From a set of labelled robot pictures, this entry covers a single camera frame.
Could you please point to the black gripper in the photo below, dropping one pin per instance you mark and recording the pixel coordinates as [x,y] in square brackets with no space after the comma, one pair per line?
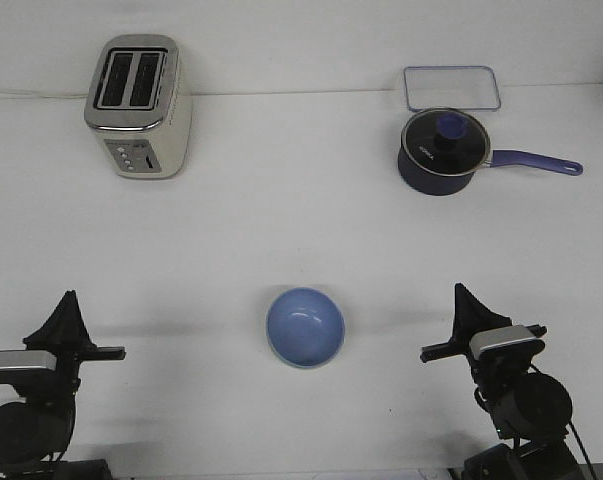
[65,330]
[496,370]

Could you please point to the blue bowl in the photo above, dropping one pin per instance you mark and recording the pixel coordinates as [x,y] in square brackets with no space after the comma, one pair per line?
[305,323]

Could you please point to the green bowl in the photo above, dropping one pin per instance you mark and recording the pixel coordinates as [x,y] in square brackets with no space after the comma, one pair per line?
[299,364]

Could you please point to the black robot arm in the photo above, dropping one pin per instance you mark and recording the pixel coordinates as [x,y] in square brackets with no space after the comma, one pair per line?
[530,410]
[36,430]

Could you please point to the dark blue saucepan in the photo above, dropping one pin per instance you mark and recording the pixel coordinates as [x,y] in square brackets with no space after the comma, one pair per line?
[441,185]

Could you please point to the glass pot lid blue knob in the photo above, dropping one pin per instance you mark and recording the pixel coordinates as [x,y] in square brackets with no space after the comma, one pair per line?
[446,142]

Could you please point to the clear container lid blue rim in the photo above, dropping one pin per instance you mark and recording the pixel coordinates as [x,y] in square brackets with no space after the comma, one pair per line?
[467,88]

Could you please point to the silver two-slot toaster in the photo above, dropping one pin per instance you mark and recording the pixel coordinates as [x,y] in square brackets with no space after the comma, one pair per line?
[138,107]

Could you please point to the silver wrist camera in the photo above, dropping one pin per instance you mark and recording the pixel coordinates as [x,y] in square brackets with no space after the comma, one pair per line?
[26,366]
[490,340]

